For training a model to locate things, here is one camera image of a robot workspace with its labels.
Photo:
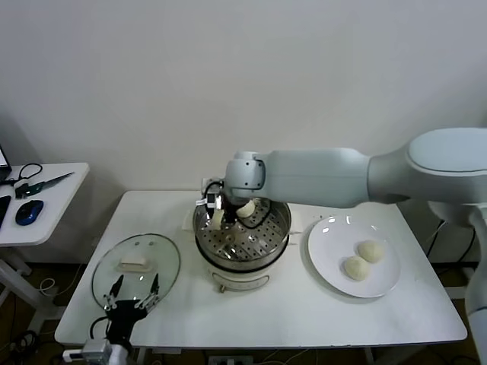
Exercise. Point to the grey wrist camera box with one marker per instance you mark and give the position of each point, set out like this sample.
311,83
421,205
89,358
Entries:
93,348
213,199

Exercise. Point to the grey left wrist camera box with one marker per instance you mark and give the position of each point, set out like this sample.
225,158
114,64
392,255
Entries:
93,348

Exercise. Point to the blue black computer mouse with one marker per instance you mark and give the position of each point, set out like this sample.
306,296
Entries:
29,212

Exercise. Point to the white steamed baozi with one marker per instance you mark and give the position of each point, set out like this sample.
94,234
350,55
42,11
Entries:
356,268
246,210
217,220
372,251

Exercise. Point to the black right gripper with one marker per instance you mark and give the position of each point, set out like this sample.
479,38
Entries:
230,209

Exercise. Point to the laptop computer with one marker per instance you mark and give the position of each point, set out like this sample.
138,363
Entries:
3,159

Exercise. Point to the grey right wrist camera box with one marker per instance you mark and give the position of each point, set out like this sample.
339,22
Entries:
213,199

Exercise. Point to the cream electric cooker pot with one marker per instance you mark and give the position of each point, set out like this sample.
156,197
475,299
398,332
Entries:
243,279

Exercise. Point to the white round plate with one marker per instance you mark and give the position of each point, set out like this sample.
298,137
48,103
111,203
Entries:
327,243

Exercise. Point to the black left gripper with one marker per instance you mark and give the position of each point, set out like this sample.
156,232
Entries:
122,313

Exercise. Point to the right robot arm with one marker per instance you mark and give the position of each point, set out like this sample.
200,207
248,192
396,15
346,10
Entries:
323,175

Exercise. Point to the black keyboard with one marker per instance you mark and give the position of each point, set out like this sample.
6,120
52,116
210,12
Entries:
4,211

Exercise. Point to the white side table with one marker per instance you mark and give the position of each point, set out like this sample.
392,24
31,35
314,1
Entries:
57,213

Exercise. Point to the steel steamer basket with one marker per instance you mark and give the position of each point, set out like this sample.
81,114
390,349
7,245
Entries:
262,243

